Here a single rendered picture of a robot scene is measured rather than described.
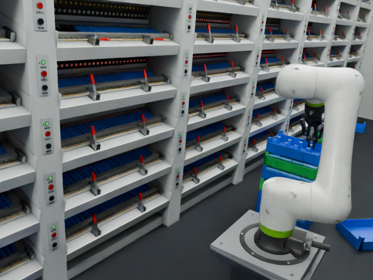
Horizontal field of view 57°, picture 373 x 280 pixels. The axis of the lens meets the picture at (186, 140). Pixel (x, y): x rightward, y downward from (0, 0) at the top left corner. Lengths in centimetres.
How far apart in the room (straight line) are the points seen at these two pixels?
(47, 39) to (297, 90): 81
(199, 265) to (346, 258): 74
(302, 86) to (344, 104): 15
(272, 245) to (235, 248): 13
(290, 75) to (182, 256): 96
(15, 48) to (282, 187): 92
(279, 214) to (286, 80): 45
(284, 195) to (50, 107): 81
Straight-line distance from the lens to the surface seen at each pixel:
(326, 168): 124
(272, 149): 192
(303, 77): 123
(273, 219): 124
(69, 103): 125
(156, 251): 173
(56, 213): 135
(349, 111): 125
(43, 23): 114
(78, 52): 122
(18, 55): 112
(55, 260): 146
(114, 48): 131
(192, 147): 193
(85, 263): 163
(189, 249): 176
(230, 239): 134
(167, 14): 163
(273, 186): 121
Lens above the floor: 107
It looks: 20 degrees down
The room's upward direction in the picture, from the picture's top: 5 degrees clockwise
